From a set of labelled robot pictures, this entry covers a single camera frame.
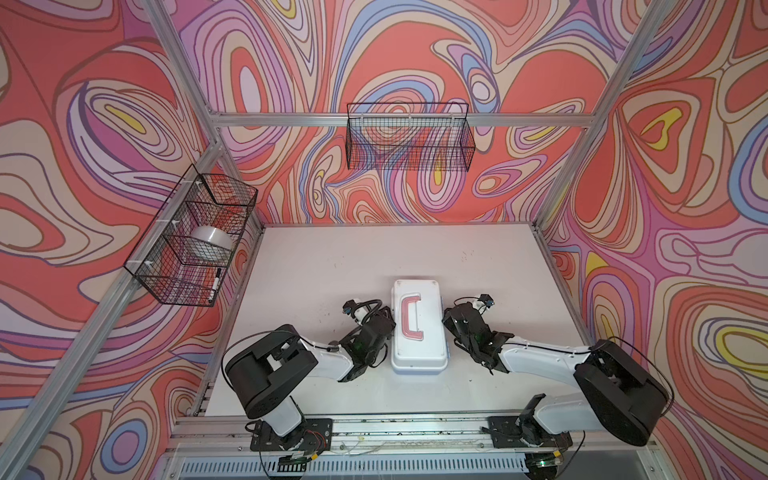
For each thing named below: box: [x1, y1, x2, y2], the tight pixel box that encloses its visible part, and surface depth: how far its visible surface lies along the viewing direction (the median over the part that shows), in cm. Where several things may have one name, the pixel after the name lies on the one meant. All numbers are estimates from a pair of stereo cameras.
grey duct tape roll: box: [191, 226, 233, 250], surface depth 75 cm
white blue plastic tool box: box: [390, 280, 450, 375], surface depth 82 cm
